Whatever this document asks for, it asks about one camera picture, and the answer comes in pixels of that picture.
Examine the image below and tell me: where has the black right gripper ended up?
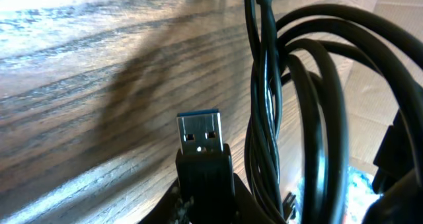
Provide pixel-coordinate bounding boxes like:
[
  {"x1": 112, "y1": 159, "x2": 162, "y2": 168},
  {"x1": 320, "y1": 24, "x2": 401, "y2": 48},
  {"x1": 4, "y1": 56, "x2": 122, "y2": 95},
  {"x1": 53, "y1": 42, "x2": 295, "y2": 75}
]
[{"x1": 362, "y1": 110, "x2": 423, "y2": 224}]

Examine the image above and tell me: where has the black usb cable silver plug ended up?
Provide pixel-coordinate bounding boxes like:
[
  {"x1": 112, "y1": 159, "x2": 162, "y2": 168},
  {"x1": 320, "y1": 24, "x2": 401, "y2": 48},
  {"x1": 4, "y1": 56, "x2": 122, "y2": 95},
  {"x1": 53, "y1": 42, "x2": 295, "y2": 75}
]
[{"x1": 176, "y1": 109, "x2": 236, "y2": 223}]

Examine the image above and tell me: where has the black usb cable white plug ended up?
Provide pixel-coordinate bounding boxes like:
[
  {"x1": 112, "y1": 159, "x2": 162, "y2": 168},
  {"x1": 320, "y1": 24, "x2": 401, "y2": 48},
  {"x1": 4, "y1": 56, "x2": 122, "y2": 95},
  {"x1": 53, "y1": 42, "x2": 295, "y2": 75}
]
[{"x1": 244, "y1": 0, "x2": 422, "y2": 223}]

